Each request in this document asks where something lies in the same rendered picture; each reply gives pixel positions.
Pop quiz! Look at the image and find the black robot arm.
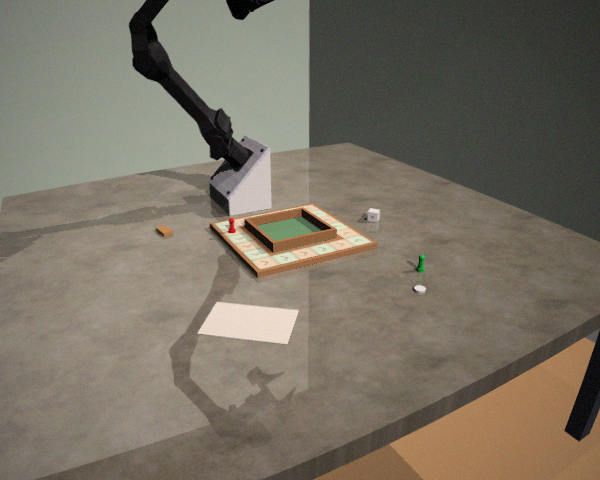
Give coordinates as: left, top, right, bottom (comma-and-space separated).
129, 0, 254, 172

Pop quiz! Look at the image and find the cream flat rectangular sheet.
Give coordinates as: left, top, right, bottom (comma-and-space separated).
197, 302, 299, 345

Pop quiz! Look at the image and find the tan game board with green dice tray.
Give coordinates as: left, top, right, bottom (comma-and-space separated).
214, 204, 372, 270

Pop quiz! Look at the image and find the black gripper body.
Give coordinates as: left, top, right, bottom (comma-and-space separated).
226, 0, 255, 20

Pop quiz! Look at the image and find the green game pawn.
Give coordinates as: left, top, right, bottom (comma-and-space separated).
416, 255, 425, 272

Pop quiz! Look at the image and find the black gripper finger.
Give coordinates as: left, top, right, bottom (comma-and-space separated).
249, 0, 274, 12

